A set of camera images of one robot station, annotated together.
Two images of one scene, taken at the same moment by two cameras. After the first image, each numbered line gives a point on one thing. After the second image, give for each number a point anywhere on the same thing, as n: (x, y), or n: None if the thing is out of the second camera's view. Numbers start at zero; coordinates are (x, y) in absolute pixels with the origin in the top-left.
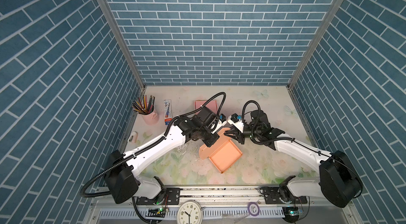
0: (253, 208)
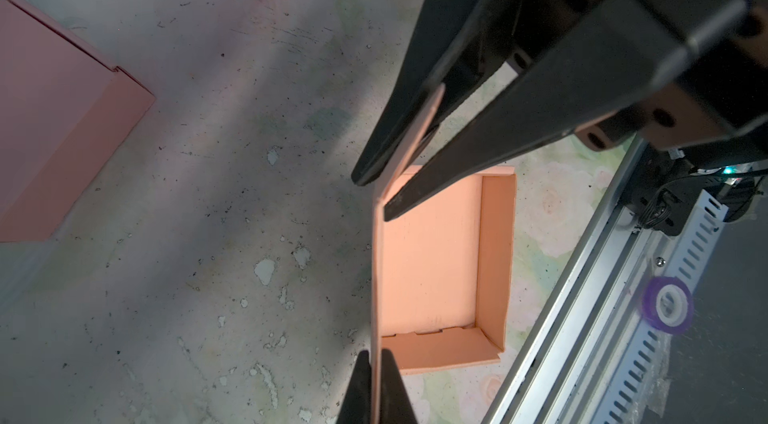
0: (667, 305)
